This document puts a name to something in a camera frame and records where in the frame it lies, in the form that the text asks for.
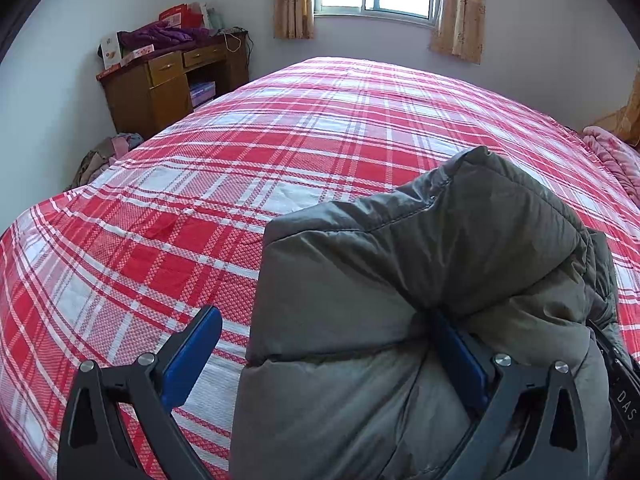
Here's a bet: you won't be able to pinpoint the grey puffer down jacket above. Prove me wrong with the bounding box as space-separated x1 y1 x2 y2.
230 146 622 479

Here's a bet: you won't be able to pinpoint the pile of clothes on floor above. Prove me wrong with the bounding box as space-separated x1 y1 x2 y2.
66 133 143 191

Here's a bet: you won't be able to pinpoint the purple clothes on desk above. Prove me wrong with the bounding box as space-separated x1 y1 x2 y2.
117 22 209 51

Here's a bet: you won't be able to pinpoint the red white plaid bed cover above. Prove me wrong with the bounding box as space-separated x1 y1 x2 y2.
1 58 639 479

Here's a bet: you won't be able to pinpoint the pink folded blanket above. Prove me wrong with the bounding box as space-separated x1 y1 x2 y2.
582 126 640 205

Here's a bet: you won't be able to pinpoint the beige side window curtain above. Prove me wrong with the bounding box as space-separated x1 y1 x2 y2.
594 67 640 148

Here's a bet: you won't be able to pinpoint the brown wooden desk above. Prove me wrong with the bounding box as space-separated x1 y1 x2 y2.
96 27 250 140

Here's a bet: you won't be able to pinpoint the purple box under desk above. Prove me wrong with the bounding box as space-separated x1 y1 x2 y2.
190 81 216 108

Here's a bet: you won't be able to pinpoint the flat red pink box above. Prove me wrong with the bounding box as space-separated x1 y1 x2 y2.
120 44 155 66

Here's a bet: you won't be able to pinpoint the white fruit print box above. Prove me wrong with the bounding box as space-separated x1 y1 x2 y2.
100 32 122 70

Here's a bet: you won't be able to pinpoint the right beige curtain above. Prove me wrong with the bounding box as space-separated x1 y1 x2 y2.
430 0 486 65

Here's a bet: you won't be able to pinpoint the red box on desk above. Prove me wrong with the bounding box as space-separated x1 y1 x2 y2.
158 2 204 28

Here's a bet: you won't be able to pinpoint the left beige curtain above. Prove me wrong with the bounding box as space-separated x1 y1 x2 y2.
273 0 314 39

